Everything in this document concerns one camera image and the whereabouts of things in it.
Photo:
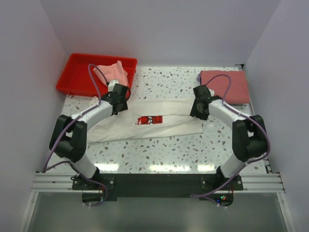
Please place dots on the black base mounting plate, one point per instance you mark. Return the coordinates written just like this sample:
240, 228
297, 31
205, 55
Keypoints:
110, 187

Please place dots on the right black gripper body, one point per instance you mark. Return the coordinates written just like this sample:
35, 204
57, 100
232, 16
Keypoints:
195, 111

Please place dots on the red plastic bin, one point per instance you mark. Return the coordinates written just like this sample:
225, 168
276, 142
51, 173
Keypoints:
75, 78

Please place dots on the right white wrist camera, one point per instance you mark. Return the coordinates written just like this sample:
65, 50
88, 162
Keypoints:
212, 92

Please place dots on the light pink t-shirt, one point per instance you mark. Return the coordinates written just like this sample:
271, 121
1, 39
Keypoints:
112, 72

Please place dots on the white graphic t-shirt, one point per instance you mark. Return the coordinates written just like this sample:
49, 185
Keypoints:
148, 119

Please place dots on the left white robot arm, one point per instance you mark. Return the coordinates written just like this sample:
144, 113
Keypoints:
69, 138

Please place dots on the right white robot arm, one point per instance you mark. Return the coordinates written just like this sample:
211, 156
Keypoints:
249, 137

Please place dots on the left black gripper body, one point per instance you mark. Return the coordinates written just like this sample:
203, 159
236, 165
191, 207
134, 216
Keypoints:
124, 107

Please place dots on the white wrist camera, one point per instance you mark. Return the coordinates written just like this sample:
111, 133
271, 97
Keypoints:
112, 84
212, 92

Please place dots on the folded dusty red t-shirt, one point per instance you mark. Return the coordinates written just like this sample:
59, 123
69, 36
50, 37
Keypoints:
238, 92

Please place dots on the folded purple t-shirt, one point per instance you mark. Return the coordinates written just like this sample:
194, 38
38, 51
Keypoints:
199, 79

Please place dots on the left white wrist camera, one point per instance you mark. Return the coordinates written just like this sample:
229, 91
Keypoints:
112, 84

